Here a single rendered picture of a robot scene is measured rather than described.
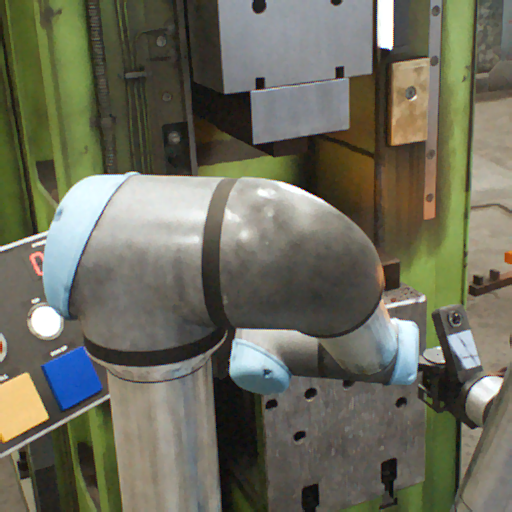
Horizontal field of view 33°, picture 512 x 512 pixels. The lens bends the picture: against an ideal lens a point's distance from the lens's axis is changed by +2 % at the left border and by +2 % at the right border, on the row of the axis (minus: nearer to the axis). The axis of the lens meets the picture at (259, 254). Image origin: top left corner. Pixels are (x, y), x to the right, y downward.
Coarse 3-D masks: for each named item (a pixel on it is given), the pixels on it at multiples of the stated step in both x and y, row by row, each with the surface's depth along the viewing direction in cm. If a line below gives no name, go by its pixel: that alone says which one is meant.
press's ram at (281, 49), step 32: (192, 0) 152; (224, 0) 142; (256, 0) 145; (288, 0) 147; (320, 0) 149; (352, 0) 152; (192, 32) 155; (224, 32) 144; (256, 32) 146; (288, 32) 149; (320, 32) 151; (352, 32) 154; (192, 64) 159; (224, 64) 146; (256, 64) 148; (288, 64) 151; (320, 64) 153; (352, 64) 156
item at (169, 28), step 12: (120, 24) 150; (168, 24) 153; (132, 60) 152; (132, 72) 153; (144, 72) 154; (144, 84) 155; (144, 108) 156; (144, 120) 157; (132, 144) 157; (144, 168) 160
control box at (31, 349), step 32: (0, 256) 129; (0, 288) 127; (32, 288) 130; (0, 320) 126; (64, 320) 132; (32, 352) 127; (64, 352) 130; (0, 384) 123; (64, 416) 127; (0, 448) 120
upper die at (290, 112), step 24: (192, 96) 177; (216, 96) 164; (240, 96) 153; (264, 96) 151; (288, 96) 152; (312, 96) 154; (336, 96) 157; (216, 120) 167; (240, 120) 156; (264, 120) 152; (288, 120) 154; (312, 120) 156; (336, 120) 158
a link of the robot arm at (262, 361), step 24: (240, 336) 101; (264, 336) 99; (288, 336) 99; (240, 360) 99; (264, 360) 98; (288, 360) 99; (312, 360) 98; (240, 384) 101; (264, 384) 100; (288, 384) 100
